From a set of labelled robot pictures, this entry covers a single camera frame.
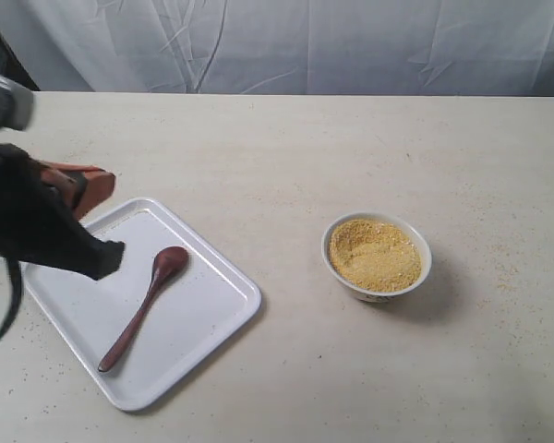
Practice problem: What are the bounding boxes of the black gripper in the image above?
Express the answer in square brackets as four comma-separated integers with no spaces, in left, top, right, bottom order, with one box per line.
[0,144,125,281]

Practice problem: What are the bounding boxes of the dark red wooden spoon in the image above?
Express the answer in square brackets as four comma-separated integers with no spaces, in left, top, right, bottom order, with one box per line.
[98,246,189,373]

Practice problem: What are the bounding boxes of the yellow grain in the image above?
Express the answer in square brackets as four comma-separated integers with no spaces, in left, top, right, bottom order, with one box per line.
[328,219,422,293]

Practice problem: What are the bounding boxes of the white rectangular plastic tray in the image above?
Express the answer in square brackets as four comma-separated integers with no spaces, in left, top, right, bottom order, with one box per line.
[24,198,261,411]

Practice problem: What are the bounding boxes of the white ceramic bowl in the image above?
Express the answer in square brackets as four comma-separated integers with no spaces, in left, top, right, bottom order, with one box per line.
[322,211,432,303]

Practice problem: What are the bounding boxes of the white backdrop cloth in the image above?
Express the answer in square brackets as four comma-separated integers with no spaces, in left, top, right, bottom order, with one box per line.
[0,1,554,96]

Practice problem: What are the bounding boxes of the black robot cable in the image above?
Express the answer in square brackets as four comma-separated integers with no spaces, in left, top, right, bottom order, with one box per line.
[0,257,25,354]

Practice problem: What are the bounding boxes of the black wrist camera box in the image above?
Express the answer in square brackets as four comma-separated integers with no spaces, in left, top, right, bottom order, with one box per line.
[0,75,34,131]

